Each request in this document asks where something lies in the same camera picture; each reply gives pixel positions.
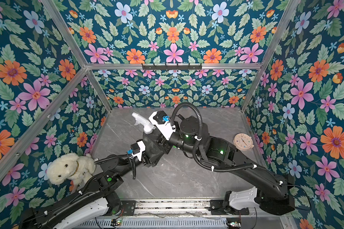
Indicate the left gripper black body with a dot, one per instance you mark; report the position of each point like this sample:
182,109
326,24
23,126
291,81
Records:
144,158

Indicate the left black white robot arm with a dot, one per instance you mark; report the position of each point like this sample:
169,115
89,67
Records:
98,196

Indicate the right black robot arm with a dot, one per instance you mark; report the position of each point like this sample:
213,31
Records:
186,130

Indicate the cream plush teddy bear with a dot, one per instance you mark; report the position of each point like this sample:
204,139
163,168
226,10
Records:
71,167

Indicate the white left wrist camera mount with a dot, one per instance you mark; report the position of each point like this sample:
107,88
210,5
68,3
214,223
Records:
136,150

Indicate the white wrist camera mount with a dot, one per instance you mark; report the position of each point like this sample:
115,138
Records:
136,150
162,121

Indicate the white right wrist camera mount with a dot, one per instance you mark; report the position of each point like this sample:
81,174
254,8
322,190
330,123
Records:
162,121

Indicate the metal base rail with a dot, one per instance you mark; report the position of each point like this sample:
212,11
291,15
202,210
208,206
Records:
197,213

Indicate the cream round wall clock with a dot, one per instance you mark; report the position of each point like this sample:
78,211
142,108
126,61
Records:
243,142

